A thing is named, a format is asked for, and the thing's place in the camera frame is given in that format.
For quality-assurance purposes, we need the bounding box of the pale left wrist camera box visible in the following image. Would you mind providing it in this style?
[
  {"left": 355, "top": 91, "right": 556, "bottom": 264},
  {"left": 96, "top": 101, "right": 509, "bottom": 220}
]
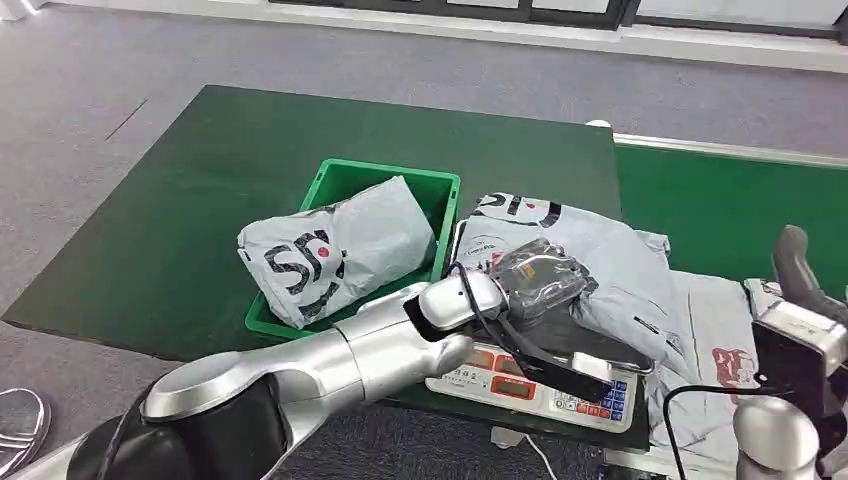
[{"left": 496, "top": 317, "right": 615, "bottom": 405}]

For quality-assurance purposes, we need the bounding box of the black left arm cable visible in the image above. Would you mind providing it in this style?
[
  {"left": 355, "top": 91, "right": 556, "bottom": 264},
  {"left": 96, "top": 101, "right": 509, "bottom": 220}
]
[{"left": 447, "top": 260, "right": 531, "bottom": 359}]

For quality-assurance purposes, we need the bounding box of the large grey printed parcel bag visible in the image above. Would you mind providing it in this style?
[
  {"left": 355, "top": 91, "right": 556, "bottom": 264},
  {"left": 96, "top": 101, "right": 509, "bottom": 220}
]
[{"left": 453, "top": 192, "right": 688, "bottom": 367}]

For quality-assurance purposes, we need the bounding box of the small grey parcel bag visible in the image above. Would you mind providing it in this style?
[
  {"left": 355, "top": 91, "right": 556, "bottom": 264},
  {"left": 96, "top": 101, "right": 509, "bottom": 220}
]
[{"left": 741, "top": 278, "right": 788, "bottom": 321}]

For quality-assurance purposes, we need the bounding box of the dark window frame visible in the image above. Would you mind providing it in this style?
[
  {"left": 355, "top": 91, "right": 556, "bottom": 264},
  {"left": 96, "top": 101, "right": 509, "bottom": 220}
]
[{"left": 268, "top": 0, "right": 848, "bottom": 41}]

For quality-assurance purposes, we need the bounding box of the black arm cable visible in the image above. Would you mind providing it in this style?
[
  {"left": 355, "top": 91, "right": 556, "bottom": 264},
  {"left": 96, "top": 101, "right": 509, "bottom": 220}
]
[
  {"left": 662, "top": 384, "right": 796, "bottom": 480},
  {"left": 447, "top": 260, "right": 531, "bottom": 359}
]

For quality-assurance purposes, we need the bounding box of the silver conveyor rail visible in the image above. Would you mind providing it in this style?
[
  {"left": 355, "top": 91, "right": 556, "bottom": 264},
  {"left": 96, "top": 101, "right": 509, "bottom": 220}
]
[{"left": 612, "top": 132, "right": 848, "bottom": 171}]

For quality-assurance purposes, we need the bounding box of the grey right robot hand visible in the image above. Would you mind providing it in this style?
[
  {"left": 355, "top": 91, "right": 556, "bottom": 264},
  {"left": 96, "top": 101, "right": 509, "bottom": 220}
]
[{"left": 771, "top": 225, "right": 848, "bottom": 327}]

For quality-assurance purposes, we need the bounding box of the white scale cable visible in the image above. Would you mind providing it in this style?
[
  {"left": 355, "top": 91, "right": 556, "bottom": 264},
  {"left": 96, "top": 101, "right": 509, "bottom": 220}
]
[{"left": 525, "top": 433, "right": 559, "bottom": 480}]

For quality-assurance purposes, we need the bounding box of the white bracket under table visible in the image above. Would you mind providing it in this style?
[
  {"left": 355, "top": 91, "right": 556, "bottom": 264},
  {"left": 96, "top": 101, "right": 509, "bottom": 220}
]
[{"left": 490, "top": 425, "right": 529, "bottom": 451}]

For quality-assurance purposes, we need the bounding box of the white steel platter scale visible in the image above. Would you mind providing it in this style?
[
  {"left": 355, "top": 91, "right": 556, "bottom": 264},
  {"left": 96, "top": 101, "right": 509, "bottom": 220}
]
[{"left": 423, "top": 218, "right": 657, "bottom": 436}]

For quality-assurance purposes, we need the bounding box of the green plastic crate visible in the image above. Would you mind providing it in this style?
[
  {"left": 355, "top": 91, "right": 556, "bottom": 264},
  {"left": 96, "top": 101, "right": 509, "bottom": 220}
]
[{"left": 243, "top": 157, "right": 462, "bottom": 343}]

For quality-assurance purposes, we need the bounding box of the green conveyor belt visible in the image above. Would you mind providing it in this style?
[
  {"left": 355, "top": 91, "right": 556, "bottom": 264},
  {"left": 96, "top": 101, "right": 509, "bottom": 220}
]
[{"left": 614, "top": 144, "right": 848, "bottom": 301}]

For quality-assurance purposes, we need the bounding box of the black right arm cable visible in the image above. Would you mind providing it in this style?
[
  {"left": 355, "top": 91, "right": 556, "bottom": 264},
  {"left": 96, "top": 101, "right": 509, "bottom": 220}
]
[{"left": 662, "top": 384, "right": 796, "bottom": 480}]

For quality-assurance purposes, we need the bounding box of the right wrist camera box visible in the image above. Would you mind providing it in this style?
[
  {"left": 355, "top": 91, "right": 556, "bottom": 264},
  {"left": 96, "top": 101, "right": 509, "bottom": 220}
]
[{"left": 751, "top": 301, "right": 848, "bottom": 417}]

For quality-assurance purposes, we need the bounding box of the chrome curved object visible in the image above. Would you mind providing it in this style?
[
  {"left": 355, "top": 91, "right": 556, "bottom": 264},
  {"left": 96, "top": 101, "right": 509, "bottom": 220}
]
[{"left": 0, "top": 388, "right": 52, "bottom": 480}]

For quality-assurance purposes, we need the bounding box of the grey parcel bag black print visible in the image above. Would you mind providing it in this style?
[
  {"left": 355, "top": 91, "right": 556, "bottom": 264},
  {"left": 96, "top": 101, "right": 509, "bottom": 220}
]
[{"left": 236, "top": 175, "right": 439, "bottom": 331}]

